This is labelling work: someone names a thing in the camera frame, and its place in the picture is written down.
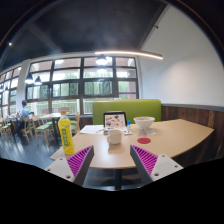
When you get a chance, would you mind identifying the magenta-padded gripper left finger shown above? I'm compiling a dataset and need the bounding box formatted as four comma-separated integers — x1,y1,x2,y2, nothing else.
44,144,95,187

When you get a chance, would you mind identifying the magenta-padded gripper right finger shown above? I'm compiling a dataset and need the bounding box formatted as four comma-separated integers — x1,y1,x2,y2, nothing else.
129,144,185,185

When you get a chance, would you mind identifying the yellow drink bottle green label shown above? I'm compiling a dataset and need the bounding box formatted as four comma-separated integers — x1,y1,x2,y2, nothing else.
57,110,76,156

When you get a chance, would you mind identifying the flat round red coaster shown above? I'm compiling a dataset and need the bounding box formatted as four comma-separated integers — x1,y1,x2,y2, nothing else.
137,137,152,145

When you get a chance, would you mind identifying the white paper napkin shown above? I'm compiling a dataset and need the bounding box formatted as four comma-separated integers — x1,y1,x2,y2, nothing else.
137,128,157,137

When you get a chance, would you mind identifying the group of wooden chairs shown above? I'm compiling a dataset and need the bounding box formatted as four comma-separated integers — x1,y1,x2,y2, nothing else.
0,113,82,146

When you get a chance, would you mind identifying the white bowl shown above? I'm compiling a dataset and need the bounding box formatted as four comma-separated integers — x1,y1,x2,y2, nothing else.
133,116,156,131

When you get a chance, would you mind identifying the white paper sheet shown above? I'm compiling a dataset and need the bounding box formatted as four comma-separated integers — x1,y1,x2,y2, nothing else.
79,124,105,135

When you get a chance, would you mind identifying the white mug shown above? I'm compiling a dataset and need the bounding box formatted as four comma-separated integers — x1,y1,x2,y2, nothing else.
106,128,124,145

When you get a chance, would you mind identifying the person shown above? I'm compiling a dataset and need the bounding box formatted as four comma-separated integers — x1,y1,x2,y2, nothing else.
16,99,32,145

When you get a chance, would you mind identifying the green upholstered bench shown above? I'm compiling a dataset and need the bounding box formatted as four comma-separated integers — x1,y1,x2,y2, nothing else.
92,98,163,126

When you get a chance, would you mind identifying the black-framed picture stand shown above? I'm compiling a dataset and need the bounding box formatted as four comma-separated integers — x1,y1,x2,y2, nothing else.
102,111,128,131

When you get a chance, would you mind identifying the group of pendant lamps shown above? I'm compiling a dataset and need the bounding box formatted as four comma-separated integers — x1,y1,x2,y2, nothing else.
24,54,110,86

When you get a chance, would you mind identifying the long linear ceiling light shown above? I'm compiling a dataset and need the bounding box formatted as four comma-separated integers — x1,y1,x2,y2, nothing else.
94,49,164,61

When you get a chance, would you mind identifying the large dark-framed window wall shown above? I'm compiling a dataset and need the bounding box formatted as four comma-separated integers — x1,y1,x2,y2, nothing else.
0,55,140,118

